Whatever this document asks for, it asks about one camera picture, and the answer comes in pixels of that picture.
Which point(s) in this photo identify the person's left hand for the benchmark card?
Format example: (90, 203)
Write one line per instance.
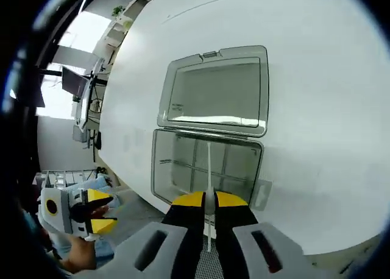
(82, 254)

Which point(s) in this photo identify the clear plastic divider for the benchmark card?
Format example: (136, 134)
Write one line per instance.
(210, 169)

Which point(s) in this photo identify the clear plastic organizer box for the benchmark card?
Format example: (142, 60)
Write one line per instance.
(213, 93)

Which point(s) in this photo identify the grey mesh office chair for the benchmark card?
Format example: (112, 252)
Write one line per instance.
(209, 266)

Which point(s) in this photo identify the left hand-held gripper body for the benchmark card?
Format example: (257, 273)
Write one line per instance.
(53, 218)

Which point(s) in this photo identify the white side desk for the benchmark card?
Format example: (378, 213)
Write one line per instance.
(86, 108)

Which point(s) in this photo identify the black desk monitor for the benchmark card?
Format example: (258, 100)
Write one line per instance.
(74, 82)

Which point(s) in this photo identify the white table strip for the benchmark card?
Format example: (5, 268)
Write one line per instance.
(201, 6)

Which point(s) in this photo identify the green potted plant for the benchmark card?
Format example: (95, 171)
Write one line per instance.
(118, 11)

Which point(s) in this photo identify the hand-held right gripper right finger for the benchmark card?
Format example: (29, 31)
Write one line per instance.
(268, 245)

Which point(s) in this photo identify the white low shelf unit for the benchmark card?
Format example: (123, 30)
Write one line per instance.
(119, 35)

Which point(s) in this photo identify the black hanging panel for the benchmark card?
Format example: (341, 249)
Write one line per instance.
(38, 87)

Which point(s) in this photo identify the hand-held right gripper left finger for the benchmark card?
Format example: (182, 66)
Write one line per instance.
(152, 248)

